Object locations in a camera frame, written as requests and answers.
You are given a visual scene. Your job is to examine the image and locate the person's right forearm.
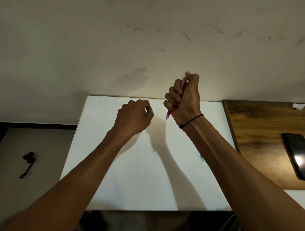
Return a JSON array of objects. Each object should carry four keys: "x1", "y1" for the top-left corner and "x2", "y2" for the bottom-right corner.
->
[{"x1": 179, "y1": 115, "x2": 305, "y2": 231}]

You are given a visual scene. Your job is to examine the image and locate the brown wooden board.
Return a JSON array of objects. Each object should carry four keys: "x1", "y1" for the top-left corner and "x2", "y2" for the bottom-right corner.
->
[{"x1": 222, "y1": 99, "x2": 305, "y2": 191}]

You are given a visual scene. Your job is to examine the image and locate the person's left hand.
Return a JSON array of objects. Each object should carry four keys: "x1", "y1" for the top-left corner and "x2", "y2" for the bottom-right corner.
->
[{"x1": 113, "y1": 99, "x2": 154, "y2": 137}]

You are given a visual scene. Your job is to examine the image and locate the black wrist band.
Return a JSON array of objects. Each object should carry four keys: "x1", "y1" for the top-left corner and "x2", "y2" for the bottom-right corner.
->
[{"x1": 179, "y1": 114, "x2": 204, "y2": 129}]

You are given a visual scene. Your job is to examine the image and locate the person's dark trousers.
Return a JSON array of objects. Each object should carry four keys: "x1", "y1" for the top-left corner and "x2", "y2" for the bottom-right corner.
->
[{"x1": 78, "y1": 210, "x2": 239, "y2": 231}]

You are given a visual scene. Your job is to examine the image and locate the pink pen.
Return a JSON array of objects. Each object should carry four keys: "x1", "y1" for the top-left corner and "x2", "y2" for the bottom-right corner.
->
[{"x1": 165, "y1": 76, "x2": 188, "y2": 120}]

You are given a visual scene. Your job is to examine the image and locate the person's right hand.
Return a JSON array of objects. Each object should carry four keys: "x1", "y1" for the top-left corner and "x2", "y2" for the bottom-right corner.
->
[{"x1": 163, "y1": 71, "x2": 203, "y2": 128}]

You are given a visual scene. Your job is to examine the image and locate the black smartphone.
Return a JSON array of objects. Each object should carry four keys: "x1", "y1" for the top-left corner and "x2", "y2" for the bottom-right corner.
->
[{"x1": 282, "y1": 132, "x2": 305, "y2": 181}]

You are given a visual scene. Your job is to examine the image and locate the black strap with clip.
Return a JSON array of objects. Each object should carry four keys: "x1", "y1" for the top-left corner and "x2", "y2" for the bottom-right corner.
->
[{"x1": 19, "y1": 152, "x2": 36, "y2": 179}]

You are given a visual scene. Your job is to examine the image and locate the person's left forearm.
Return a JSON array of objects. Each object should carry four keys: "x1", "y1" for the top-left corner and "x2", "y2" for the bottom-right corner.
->
[{"x1": 4, "y1": 126, "x2": 144, "y2": 231}]

